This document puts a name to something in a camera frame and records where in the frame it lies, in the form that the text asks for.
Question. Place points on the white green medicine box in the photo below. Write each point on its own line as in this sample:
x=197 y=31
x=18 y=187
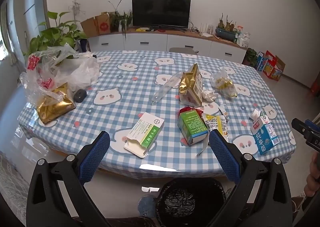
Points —
x=146 y=129

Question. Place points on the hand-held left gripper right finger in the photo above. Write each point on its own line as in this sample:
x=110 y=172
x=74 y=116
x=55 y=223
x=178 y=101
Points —
x=223 y=157

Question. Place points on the blue checked tablecloth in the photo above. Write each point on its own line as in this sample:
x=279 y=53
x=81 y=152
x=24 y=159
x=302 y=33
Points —
x=140 y=74

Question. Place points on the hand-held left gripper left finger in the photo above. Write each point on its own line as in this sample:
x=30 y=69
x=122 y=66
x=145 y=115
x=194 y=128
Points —
x=95 y=157

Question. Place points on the window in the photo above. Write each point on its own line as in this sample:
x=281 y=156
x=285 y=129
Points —
x=5 y=42

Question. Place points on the dark blue vase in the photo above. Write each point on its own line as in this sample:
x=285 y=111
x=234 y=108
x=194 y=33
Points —
x=83 y=45

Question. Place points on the yellow packet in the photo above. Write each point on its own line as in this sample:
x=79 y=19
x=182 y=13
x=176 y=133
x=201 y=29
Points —
x=142 y=29

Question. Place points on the clear bag of gold wrappers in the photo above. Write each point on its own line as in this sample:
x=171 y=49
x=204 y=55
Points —
x=223 y=83

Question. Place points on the small green floor plant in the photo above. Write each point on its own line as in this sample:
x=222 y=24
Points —
x=250 y=57

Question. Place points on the brown printed box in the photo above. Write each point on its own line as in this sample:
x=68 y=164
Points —
x=278 y=71

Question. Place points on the white tissue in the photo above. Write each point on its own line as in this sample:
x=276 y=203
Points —
x=210 y=95

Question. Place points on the yellow white snack wrapper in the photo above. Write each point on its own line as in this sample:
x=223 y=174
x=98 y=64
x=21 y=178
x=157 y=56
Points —
x=215 y=123

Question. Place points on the person's right leg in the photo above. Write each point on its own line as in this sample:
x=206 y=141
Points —
x=297 y=204

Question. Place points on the red net bag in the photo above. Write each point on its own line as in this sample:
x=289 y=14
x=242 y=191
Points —
x=186 y=110

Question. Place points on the blue white box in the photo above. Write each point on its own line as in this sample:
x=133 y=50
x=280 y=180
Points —
x=260 y=62

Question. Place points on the gold foil bag white label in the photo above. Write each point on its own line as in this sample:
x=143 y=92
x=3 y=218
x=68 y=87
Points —
x=190 y=84

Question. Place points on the gold foil package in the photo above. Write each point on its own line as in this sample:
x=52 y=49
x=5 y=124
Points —
x=55 y=107

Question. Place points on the bin with black liner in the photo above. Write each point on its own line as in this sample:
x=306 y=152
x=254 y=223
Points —
x=185 y=199

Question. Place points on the grey patterned rug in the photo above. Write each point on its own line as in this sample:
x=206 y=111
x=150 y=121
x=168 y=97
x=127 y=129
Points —
x=12 y=192

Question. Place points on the cardboard box red print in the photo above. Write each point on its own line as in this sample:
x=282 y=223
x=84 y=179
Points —
x=103 y=24

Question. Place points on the black television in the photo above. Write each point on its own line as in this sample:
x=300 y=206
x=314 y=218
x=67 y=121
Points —
x=161 y=12

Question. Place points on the small white sachet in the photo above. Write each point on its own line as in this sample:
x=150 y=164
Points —
x=225 y=114

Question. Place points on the grey chair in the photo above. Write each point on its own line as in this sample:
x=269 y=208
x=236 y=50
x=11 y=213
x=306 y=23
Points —
x=182 y=49

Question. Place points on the plain cardboard box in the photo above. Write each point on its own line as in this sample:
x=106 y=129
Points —
x=88 y=27

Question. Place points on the green carton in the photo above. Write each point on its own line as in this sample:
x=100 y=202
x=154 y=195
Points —
x=192 y=124

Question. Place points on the small white plastic bag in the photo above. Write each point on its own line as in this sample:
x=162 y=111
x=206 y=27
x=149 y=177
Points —
x=245 y=39

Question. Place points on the large leafy green plant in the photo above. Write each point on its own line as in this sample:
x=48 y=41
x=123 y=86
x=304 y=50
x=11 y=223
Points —
x=55 y=34

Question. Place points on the clear plastic wrapper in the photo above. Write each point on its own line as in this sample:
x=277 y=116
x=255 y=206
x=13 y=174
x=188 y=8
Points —
x=162 y=91

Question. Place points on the white cabinet wooden top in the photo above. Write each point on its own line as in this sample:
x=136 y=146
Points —
x=150 y=41

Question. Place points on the spray bottle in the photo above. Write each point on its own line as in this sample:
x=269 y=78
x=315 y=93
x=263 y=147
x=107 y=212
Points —
x=240 y=34

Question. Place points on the white translucent plastic bag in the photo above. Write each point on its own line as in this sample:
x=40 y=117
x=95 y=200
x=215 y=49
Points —
x=82 y=72

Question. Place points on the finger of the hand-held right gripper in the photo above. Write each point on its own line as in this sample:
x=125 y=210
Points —
x=314 y=124
x=302 y=129

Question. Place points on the black oval device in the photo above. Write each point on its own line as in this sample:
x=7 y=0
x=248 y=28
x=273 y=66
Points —
x=80 y=95

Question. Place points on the clear plastic bag red print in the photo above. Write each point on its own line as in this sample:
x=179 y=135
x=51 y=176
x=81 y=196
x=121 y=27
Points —
x=37 y=74

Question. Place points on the person's right hand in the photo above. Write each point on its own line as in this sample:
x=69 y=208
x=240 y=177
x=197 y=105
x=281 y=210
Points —
x=314 y=172

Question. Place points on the pale wiry plant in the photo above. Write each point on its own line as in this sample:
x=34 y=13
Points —
x=76 y=7

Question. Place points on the slender green potted plant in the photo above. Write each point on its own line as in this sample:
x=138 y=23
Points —
x=120 y=18

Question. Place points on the white router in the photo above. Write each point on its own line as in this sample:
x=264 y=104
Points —
x=206 y=34

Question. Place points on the blue milk carton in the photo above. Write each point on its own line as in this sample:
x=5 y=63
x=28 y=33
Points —
x=265 y=137

